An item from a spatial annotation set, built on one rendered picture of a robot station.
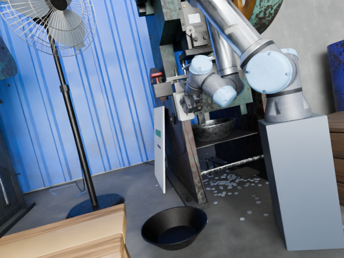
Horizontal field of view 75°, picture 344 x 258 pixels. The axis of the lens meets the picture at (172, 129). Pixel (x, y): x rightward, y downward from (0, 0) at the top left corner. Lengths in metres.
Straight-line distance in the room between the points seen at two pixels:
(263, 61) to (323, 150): 0.35
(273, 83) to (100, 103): 2.10
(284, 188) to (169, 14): 1.08
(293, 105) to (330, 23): 3.15
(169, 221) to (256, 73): 0.81
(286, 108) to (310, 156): 0.17
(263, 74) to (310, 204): 0.46
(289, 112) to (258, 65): 0.22
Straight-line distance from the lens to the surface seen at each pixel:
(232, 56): 0.92
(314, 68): 3.63
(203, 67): 0.79
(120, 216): 0.63
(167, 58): 1.67
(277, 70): 0.69
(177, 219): 1.19
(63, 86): 1.59
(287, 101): 0.83
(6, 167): 2.15
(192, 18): 1.51
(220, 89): 0.78
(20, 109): 2.75
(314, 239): 0.97
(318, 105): 3.64
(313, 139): 0.84
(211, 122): 1.69
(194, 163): 1.21
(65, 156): 2.65
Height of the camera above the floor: 0.58
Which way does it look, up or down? 6 degrees down
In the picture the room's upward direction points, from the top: 12 degrees counter-clockwise
